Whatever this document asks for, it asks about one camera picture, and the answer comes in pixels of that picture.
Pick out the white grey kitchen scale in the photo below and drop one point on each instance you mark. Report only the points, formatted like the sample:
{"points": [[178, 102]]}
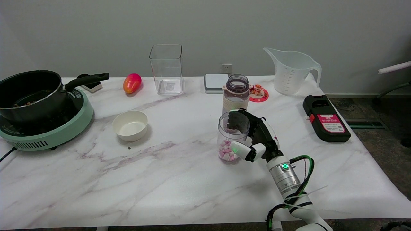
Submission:
{"points": [[215, 82]]}

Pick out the red orange toy mango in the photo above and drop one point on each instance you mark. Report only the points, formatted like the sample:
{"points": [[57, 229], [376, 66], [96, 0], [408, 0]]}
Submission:
{"points": [[131, 83]]}

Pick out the black case with red label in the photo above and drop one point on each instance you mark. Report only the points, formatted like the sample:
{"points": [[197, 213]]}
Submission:
{"points": [[324, 123]]}

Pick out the small orange figurine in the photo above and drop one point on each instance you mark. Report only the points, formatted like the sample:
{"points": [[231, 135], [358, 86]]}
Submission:
{"points": [[257, 89]]}

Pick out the white tube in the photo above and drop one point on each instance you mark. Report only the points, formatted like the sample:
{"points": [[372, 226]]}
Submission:
{"points": [[395, 67]]}

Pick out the large translucent measuring jug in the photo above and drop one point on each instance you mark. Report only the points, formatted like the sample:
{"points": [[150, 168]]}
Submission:
{"points": [[290, 77]]}

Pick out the white round bowl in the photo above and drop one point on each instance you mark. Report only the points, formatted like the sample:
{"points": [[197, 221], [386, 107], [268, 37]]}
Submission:
{"points": [[130, 128]]}

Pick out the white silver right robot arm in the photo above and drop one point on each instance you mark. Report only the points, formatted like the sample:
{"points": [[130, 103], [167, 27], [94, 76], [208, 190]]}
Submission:
{"points": [[285, 179]]}

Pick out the white wall socket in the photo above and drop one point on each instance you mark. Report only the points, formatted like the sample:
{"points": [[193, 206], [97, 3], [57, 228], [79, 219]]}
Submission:
{"points": [[226, 68]]}

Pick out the pink white marshmallow pieces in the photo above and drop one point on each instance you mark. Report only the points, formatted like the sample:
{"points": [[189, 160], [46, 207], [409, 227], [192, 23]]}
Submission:
{"points": [[225, 153]]}

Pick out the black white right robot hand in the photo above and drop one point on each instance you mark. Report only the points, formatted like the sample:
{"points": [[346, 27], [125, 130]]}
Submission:
{"points": [[263, 134]]}

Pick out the clear bottle with beige sleeve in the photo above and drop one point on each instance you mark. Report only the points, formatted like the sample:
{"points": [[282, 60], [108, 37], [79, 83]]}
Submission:
{"points": [[236, 99]]}

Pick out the green induction cooker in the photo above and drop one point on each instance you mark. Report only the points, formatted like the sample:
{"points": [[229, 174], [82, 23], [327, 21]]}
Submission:
{"points": [[64, 131]]}

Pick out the clear square plastic container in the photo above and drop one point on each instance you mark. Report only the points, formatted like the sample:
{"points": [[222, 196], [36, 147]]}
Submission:
{"points": [[167, 73]]}

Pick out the red round coaster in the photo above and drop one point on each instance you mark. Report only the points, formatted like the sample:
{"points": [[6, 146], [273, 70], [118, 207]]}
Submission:
{"points": [[261, 97]]}

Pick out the grey curved chair leg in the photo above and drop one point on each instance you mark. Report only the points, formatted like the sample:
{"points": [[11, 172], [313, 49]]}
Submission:
{"points": [[393, 88]]}

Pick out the small clear measuring cup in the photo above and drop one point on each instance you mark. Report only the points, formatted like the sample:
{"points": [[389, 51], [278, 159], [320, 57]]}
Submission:
{"points": [[226, 138]]}

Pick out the small black white device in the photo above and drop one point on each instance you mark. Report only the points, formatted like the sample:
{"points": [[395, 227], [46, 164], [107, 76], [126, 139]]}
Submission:
{"points": [[93, 87]]}

